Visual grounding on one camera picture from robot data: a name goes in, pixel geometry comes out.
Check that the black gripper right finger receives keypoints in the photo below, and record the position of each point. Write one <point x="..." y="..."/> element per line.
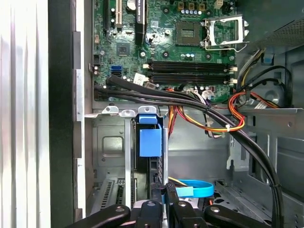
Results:
<point x="185" y="213"/>

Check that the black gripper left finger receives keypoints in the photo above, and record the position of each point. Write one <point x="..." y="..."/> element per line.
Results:
<point x="147" y="213"/>

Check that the hard disk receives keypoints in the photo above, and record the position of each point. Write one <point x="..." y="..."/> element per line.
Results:
<point x="150" y="142"/>

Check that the metal disk bay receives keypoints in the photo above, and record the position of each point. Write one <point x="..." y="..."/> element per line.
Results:
<point x="111" y="147"/>

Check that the black PC case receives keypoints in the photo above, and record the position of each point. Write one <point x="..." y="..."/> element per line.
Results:
<point x="60" y="118"/>

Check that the metal optical drive cage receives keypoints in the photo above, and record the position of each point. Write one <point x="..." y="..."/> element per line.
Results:
<point x="273" y="117"/>

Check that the black RAM slot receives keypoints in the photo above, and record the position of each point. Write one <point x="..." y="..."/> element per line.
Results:
<point x="190" y="63"/>
<point x="190" y="82"/>
<point x="190" y="76"/>
<point x="190" y="69"/>

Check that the green motherboard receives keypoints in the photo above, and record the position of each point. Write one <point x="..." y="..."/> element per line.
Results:
<point x="133" y="54"/>

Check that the CPU socket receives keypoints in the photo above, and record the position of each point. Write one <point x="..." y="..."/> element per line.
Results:
<point x="188" y="33"/>

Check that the black graphics card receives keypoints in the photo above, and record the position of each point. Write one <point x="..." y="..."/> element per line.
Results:
<point x="140" y="28"/>

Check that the black expansion slot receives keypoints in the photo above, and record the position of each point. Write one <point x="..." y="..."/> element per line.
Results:
<point x="107" y="19"/>

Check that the metal socket cover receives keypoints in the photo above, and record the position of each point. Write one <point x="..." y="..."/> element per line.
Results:
<point x="229" y="19"/>

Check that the white expansion slot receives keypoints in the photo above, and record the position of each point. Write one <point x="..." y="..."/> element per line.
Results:
<point x="118" y="14"/>

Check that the grey power supply unit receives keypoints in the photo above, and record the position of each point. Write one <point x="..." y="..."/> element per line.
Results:
<point x="273" y="19"/>

